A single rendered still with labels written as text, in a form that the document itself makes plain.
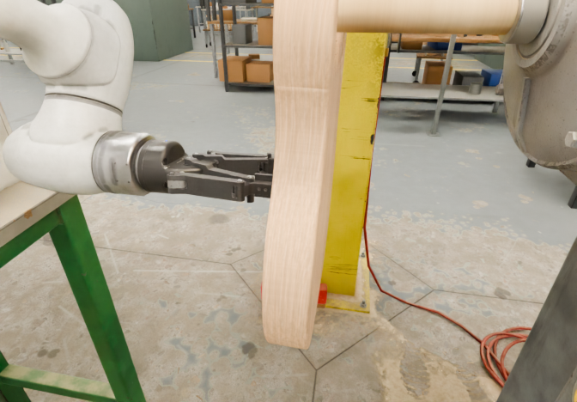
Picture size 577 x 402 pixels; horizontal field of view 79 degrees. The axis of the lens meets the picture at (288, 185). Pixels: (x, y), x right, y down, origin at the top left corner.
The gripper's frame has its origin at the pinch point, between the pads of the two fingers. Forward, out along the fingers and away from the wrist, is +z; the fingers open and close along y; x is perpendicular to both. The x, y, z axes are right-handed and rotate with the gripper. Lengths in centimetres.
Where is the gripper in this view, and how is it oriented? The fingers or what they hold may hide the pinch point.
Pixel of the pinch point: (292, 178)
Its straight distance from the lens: 46.5
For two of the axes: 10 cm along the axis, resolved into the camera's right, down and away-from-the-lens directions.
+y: -1.8, 3.2, -9.3
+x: 0.4, -9.4, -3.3
